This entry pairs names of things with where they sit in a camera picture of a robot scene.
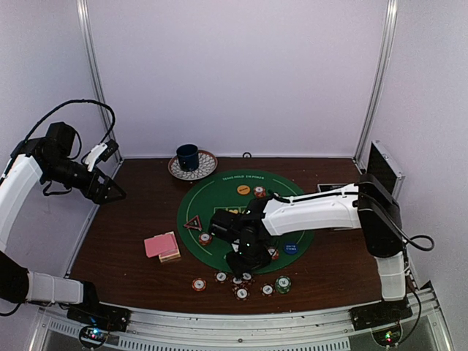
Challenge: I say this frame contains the orange big blind button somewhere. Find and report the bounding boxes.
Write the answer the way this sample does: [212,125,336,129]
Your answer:
[236,184,251,196]

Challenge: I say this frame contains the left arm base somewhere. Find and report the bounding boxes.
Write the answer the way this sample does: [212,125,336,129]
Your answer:
[65,305,131,350]

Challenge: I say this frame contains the right aluminium frame post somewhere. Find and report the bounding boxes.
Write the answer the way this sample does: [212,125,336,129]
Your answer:
[353,0,399,167]

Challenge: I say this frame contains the aluminium frame post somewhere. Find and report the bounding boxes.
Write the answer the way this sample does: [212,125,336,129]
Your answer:
[76,0,122,164]
[353,0,399,167]

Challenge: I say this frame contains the pink playing card deck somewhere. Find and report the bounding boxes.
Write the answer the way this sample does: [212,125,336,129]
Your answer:
[143,232,179,258]

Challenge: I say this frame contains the scattered brown chip three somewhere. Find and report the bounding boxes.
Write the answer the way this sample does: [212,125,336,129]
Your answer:
[234,287,249,301]

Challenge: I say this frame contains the dark blue mug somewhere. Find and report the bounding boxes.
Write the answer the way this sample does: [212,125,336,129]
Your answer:
[176,144,199,172]

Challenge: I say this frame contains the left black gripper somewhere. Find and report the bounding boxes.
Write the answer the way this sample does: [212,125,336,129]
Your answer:
[42,156,126,204]

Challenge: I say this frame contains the red poker chip stack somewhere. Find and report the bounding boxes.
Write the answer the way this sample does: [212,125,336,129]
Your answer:
[192,278,207,292]

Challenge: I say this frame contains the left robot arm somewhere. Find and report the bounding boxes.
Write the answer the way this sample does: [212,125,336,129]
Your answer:
[1,122,126,325]

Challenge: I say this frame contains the left aluminium frame post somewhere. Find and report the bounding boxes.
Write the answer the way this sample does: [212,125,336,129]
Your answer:
[76,0,122,164]

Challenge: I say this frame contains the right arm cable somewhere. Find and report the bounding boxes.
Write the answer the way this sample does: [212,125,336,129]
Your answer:
[400,233,435,330]

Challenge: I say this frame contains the scattered brown chip one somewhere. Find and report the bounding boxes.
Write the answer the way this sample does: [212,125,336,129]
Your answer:
[214,271,227,283]

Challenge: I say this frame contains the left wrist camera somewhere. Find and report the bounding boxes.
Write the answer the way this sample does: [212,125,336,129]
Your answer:
[82,140,118,172]

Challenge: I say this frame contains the front aluminium rail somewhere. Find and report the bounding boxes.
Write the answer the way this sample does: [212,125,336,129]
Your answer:
[26,287,455,350]

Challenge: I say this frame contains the green poker chip stack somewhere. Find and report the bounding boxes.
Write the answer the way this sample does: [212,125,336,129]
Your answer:
[275,276,292,294]

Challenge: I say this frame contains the aluminium poker chip case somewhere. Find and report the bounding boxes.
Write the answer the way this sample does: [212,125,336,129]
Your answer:
[317,140,407,198]

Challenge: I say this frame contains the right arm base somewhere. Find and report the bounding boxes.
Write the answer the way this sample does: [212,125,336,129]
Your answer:
[350,301,412,347]

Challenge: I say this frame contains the red chips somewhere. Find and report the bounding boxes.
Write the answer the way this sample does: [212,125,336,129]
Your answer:
[198,233,213,246]
[268,247,279,260]
[254,186,266,198]

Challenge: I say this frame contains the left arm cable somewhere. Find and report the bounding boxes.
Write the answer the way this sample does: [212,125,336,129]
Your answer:
[21,98,117,173]

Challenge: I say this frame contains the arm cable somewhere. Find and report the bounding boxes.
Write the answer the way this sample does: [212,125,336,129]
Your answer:
[400,233,435,330]
[21,98,117,173]

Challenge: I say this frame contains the patterned ceramic saucer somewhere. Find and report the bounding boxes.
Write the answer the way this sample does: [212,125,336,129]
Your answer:
[167,150,218,181]

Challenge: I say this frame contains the brown poker chip stack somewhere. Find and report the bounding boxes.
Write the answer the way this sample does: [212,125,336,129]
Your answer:
[231,277,254,287]

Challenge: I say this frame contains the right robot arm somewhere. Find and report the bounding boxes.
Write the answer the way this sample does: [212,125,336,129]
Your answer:
[208,173,406,323]

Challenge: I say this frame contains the triangular black red dealer button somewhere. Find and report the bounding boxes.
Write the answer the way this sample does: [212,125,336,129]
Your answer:
[184,215,203,232]

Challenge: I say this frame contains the blue small blind button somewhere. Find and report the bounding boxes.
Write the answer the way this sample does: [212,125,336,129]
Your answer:
[283,242,299,255]

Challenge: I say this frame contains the round green poker mat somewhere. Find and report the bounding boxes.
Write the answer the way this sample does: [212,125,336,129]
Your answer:
[177,170,303,272]

